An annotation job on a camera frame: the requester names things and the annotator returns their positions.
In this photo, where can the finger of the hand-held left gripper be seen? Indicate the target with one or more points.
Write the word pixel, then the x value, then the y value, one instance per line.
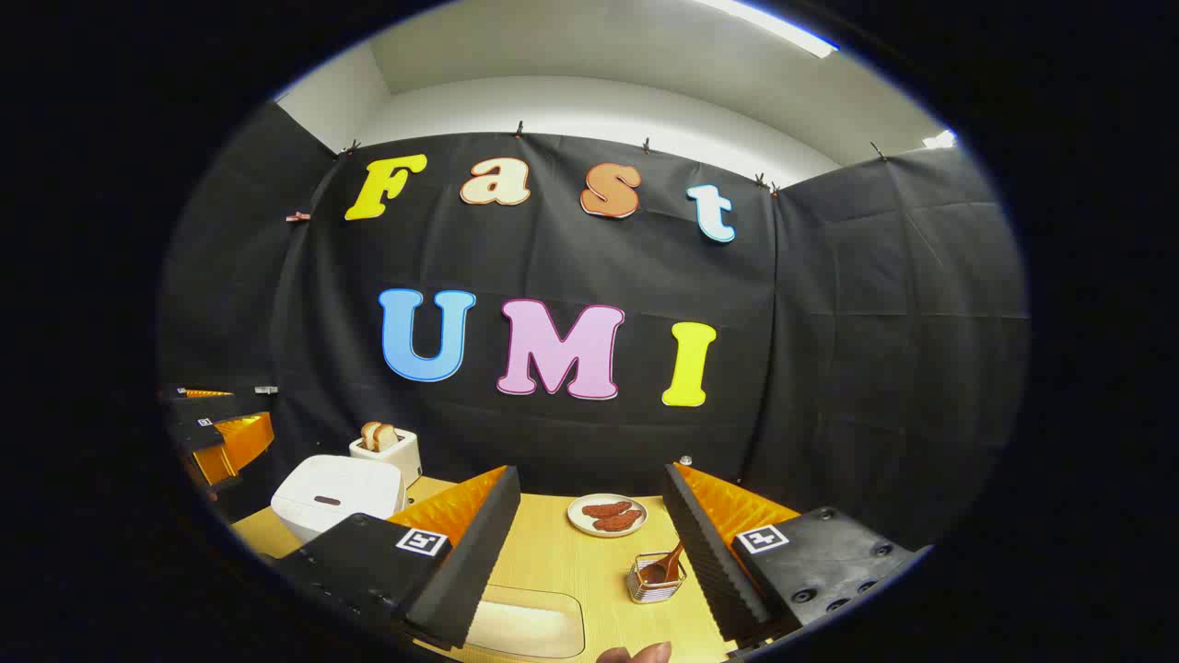
pixel 198 433
pixel 207 394

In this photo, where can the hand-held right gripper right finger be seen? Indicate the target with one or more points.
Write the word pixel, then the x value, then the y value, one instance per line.
pixel 705 552

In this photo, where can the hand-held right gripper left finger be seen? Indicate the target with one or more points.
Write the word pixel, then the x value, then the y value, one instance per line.
pixel 479 552

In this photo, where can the brown wooden spoon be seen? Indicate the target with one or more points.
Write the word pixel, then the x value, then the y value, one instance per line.
pixel 661 571

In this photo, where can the white rice cooker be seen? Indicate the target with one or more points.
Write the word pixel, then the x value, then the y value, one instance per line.
pixel 332 483

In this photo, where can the brown sausage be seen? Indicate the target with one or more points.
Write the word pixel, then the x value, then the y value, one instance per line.
pixel 606 509
pixel 617 522

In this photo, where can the white round plate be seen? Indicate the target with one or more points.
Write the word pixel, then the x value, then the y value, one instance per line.
pixel 576 517

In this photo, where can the white toaster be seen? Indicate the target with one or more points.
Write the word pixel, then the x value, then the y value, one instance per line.
pixel 401 458

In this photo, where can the toasted bread slice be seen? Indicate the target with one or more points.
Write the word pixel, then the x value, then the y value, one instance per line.
pixel 368 436
pixel 387 436

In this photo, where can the ceiling light strip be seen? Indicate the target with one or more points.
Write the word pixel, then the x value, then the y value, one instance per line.
pixel 941 139
pixel 774 26

